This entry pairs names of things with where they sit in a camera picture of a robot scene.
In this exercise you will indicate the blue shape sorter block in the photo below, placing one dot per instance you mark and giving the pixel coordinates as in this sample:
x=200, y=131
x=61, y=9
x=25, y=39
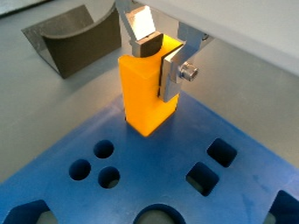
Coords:
x=200, y=170

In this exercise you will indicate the dark grey arch holder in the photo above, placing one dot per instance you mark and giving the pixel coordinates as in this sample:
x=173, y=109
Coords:
x=72, y=41

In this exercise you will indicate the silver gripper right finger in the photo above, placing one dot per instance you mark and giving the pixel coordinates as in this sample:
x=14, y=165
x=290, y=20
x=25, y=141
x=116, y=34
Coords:
x=178, y=68

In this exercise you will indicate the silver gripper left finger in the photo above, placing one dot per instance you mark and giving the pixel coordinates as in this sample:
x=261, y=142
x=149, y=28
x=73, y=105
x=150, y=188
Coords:
x=146, y=39

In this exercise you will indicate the yellow arch object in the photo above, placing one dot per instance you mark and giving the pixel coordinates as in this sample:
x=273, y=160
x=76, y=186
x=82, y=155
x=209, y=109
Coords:
x=146, y=110

